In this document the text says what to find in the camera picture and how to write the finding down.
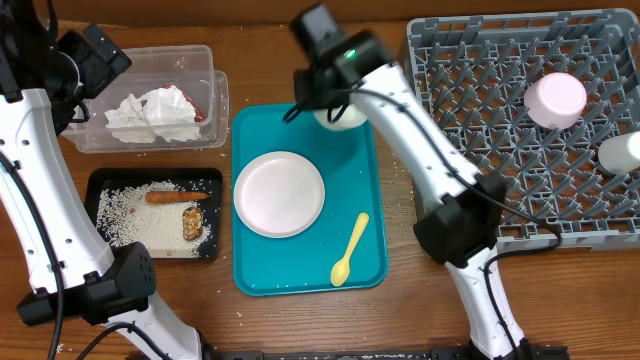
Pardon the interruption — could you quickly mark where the black tray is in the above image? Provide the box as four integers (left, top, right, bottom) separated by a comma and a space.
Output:
85, 168, 223, 258

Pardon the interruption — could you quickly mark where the red snack wrapper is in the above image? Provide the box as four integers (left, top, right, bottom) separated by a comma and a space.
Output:
179, 89, 205, 123

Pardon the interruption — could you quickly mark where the large pink plate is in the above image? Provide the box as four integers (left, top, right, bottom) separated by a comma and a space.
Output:
233, 151, 325, 238

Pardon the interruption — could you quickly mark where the cream bowl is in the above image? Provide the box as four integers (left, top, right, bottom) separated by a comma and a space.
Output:
312, 105, 367, 132

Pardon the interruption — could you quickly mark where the clear plastic bin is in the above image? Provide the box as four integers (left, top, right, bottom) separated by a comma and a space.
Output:
62, 45, 229, 153

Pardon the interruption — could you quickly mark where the teal serving tray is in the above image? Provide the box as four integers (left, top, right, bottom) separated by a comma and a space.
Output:
231, 104, 388, 296

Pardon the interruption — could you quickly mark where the pile of white rice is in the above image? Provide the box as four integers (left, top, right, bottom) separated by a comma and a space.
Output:
93, 180, 217, 259

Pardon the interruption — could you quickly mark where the small pink plate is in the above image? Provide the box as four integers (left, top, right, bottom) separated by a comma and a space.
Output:
524, 72, 587, 129

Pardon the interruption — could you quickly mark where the granola bar piece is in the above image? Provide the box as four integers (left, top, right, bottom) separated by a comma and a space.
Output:
182, 207, 203, 241

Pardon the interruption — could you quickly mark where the cream cup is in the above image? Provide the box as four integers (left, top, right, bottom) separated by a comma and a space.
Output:
598, 131, 640, 175

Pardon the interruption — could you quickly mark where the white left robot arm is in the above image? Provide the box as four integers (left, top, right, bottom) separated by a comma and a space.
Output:
1, 0, 216, 359

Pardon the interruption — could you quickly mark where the yellow plastic spoon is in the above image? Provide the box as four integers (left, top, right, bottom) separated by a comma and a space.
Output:
330, 212, 369, 287

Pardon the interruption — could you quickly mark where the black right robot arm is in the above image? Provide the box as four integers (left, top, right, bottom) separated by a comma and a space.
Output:
284, 4, 528, 359

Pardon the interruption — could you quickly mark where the white napkin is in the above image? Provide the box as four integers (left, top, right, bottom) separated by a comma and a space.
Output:
104, 85, 200, 144

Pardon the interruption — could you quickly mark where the grey dishwasher rack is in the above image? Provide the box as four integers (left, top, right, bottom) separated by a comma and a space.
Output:
403, 9, 639, 250

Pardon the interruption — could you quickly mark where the brown carrot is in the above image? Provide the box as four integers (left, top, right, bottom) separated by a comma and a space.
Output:
144, 191, 210, 204

